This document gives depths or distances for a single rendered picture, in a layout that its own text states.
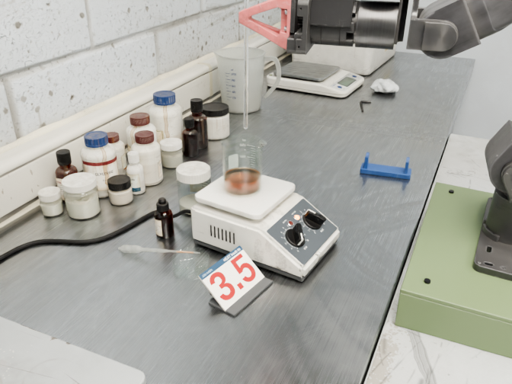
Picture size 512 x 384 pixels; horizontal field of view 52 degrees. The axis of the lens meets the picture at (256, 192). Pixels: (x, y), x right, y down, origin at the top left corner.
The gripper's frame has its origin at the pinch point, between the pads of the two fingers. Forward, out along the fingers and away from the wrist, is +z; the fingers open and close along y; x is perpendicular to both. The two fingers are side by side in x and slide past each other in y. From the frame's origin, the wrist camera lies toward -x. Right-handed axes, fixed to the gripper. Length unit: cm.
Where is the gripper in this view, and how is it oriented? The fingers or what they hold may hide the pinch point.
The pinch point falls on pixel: (245, 17)
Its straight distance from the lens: 73.4
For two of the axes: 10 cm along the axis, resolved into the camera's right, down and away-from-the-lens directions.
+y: -2.5, 4.5, -8.5
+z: -9.7, -1.3, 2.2
